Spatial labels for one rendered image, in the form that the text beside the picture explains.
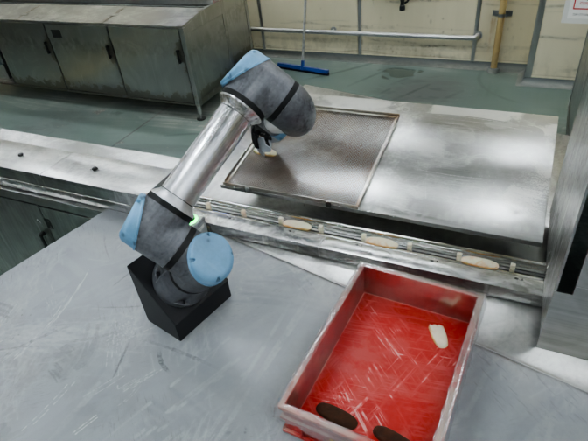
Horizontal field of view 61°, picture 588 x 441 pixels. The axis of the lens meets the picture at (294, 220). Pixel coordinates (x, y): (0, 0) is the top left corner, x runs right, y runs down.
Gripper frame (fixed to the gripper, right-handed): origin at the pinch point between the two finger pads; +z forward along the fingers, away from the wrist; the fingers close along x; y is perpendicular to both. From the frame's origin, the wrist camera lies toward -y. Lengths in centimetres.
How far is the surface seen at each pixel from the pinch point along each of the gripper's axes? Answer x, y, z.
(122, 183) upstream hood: -38, -37, -4
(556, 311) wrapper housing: -37, 104, -10
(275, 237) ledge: -35.1, 26.3, 0.8
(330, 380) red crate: -70, 64, -2
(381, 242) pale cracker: -23, 57, 2
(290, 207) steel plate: -15.9, 19.2, 8.5
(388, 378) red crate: -63, 76, -1
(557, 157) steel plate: 51, 93, 18
